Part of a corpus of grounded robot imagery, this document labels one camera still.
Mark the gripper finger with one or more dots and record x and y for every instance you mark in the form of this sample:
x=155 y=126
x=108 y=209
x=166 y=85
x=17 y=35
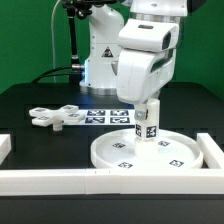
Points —
x=141 y=112

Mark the white round table top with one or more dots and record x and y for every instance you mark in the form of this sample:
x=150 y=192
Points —
x=123 y=149

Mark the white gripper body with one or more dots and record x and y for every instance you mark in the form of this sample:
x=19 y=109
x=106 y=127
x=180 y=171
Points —
x=147 y=60

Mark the white cross-shaped table base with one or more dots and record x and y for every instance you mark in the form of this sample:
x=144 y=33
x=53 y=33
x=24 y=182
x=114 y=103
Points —
x=45 y=117

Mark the white marker sheet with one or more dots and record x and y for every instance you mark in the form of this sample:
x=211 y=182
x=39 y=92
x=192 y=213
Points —
x=107 y=117

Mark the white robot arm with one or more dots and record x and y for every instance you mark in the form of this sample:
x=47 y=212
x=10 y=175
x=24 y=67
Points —
x=105 y=26

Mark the black camera stand pole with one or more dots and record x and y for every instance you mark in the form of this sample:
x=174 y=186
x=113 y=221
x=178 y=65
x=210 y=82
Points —
x=80 y=9

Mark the white U-shaped fence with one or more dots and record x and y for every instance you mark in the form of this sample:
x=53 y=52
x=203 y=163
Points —
x=208 y=180

